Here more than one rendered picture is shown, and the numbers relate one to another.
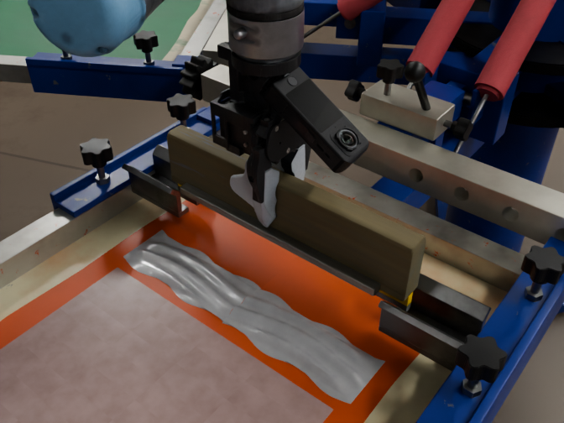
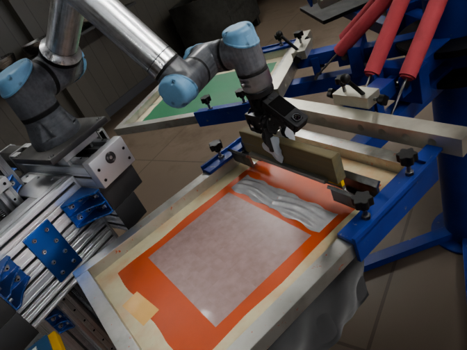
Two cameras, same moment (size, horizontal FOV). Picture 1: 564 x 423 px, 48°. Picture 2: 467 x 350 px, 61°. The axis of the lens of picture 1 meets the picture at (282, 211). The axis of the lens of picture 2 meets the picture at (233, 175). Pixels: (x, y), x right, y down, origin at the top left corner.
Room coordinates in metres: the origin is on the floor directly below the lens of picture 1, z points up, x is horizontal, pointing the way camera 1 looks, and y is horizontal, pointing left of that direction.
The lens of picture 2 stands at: (-0.27, -0.26, 1.62)
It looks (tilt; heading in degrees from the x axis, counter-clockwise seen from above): 32 degrees down; 27
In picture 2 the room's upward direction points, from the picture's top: 25 degrees counter-clockwise
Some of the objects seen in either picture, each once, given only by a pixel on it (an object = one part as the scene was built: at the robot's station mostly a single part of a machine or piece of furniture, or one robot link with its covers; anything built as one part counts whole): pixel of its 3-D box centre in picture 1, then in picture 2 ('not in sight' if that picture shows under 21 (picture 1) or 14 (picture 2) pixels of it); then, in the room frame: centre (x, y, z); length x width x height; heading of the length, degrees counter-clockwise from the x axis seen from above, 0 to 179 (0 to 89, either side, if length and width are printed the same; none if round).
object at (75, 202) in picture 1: (148, 169); (242, 150); (0.78, 0.20, 0.98); 0.30 x 0.05 x 0.07; 142
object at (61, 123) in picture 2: not in sight; (48, 123); (0.60, 0.67, 1.31); 0.15 x 0.15 x 0.10
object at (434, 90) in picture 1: (420, 118); (370, 99); (0.86, -0.22, 1.02); 0.17 x 0.06 x 0.05; 142
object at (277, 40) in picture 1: (263, 30); (254, 80); (0.60, 0.02, 1.27); 0.08 x 0.08 x 0.05
